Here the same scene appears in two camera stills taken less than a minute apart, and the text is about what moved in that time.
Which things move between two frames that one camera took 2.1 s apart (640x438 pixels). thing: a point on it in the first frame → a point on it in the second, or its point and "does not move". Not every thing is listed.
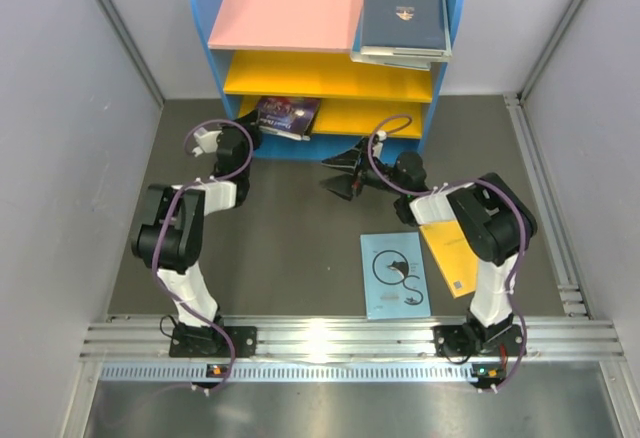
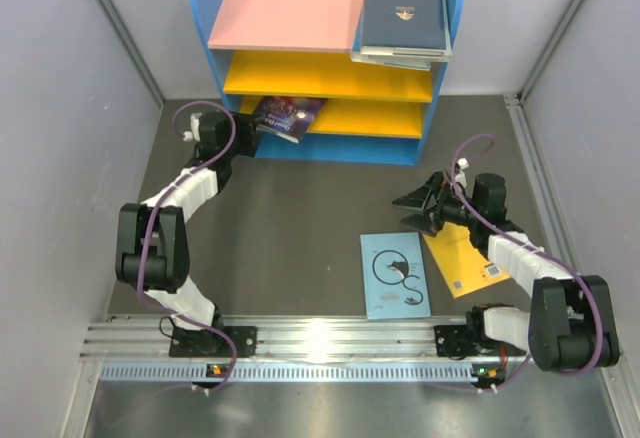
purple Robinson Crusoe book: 289,117 does not move
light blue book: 395,276 does not move
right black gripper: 350,161 → 421,198
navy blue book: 403,12 does not move
